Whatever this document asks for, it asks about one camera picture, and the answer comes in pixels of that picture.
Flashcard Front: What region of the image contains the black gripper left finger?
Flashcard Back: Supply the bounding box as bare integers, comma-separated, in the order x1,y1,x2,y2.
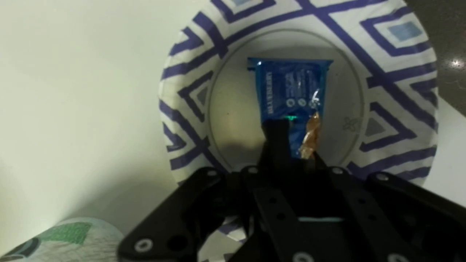
116,120,305,262

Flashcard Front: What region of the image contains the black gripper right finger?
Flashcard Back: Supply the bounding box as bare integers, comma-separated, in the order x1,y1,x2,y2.
313,155,466,262

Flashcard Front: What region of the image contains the blue patterned paper plate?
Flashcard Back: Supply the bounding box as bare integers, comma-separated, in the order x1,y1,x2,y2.
157,0,439,187

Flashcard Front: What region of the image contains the blue candy bar wrapper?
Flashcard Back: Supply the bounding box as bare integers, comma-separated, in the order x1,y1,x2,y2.
247,57,331,159

